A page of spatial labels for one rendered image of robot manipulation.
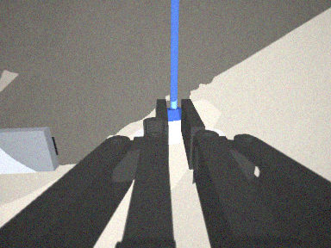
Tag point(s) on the blue patch cord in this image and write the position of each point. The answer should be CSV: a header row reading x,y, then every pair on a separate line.
x,y
174,53

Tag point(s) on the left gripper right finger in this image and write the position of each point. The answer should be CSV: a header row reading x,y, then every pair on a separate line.
x,y
233,205

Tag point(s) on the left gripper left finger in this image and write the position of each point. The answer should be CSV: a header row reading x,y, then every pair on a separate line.
x,y
74,211

